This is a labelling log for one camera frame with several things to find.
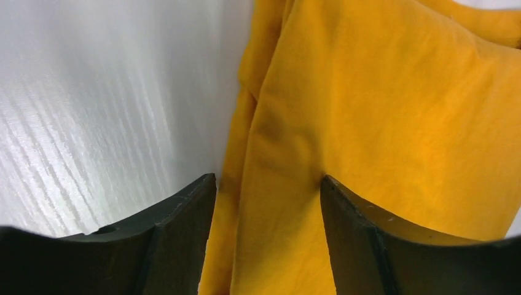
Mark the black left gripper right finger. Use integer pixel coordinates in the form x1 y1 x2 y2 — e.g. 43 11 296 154
320 176 520 294

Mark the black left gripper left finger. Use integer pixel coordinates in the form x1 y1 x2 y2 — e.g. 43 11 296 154
1 173 216 294

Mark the orange t shirt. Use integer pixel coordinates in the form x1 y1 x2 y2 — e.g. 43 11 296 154
199 1 520 294

